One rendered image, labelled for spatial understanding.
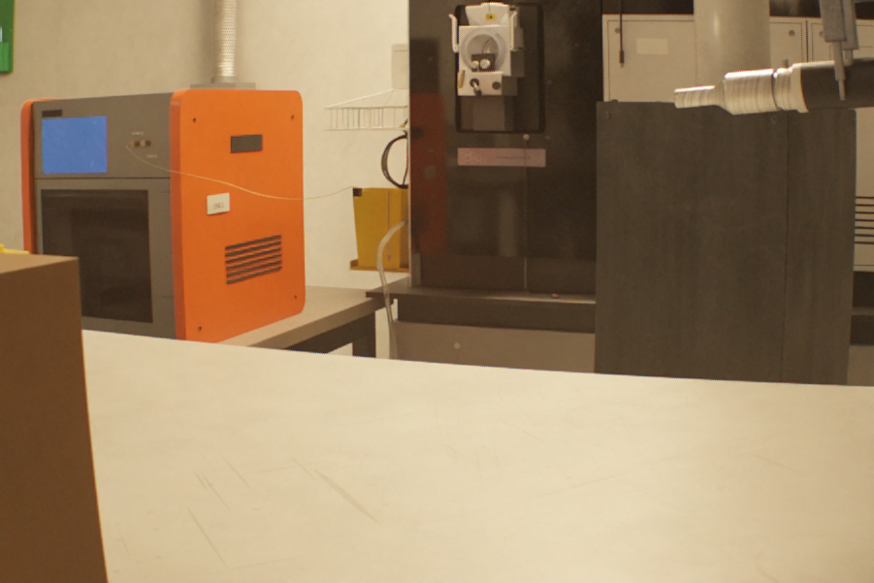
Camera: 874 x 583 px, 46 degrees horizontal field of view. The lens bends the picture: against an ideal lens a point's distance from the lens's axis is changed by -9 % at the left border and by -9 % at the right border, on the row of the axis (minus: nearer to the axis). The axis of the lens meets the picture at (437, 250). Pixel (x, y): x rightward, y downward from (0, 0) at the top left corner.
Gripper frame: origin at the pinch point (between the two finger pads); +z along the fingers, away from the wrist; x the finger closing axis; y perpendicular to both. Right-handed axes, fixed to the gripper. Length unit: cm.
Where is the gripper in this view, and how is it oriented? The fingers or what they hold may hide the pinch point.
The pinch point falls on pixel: (848, 100)
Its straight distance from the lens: 57.7
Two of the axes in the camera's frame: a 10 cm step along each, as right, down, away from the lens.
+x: 5.5, -0.3, 8.4
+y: 8.4, -0.4, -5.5
